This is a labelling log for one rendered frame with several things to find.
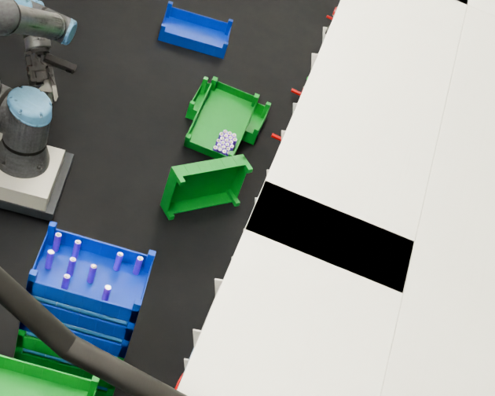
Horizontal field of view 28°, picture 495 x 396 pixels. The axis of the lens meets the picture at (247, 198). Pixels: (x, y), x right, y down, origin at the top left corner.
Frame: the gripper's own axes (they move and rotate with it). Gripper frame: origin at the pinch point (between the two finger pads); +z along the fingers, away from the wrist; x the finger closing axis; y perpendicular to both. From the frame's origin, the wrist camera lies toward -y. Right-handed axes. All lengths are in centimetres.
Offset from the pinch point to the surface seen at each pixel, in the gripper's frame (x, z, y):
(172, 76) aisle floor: -55, -15, -60
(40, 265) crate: 72, 55, 23
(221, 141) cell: -21, 19, -65
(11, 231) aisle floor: 0.2, 40.8, 21.9
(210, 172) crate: -2, 31, -52
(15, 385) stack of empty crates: 76, 84, 35
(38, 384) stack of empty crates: 76, 86, 29
